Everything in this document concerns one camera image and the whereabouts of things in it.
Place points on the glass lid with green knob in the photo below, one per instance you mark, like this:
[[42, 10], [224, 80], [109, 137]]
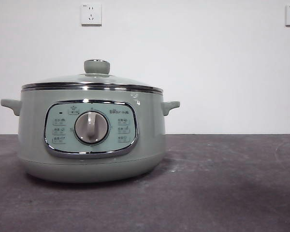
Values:
[[97, 66]]

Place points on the pale green electric pot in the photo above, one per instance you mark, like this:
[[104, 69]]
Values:
[[33, 125]]

